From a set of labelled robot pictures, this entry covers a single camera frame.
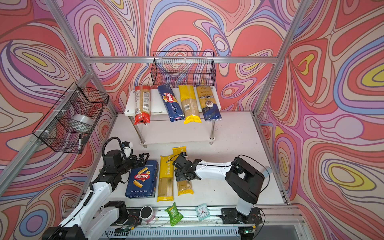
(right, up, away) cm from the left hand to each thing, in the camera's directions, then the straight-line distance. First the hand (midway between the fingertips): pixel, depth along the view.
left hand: (143, 154), depth 84 cm
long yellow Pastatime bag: (+23, -17, -4) cm, 29 cm away
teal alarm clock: (+33, -27, -11) cm, 44 cm away
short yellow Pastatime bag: (+13, -14, 0) cm, 19 cm away
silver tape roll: (-26, +20, -11) cm, 35 cm away
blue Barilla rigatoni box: (+1, -13, -5) cm, 14 cm away
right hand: (+24, -14, +4) cm, 28 cm away
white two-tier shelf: (+6, +12, +17) cm, 22 cm away
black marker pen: (-27, +8, -12) cm, 31 cm away
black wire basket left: (-35, +17, -10) cm, 40 cm away
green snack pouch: (+19, -29, -11) cm, 36 cm away
